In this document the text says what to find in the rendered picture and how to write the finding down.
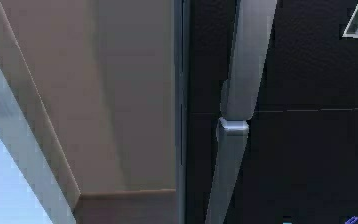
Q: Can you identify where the long silver fridge handle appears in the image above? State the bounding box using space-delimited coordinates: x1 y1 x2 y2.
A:
220 0 279 121

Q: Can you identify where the short silver fridge handle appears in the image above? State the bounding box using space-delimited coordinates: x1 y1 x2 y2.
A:
205 117 250 224

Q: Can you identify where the white framed window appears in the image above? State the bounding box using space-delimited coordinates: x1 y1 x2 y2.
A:
0 43 77 224

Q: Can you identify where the black fridge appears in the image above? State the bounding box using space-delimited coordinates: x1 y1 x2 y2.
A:
174 0 358 224

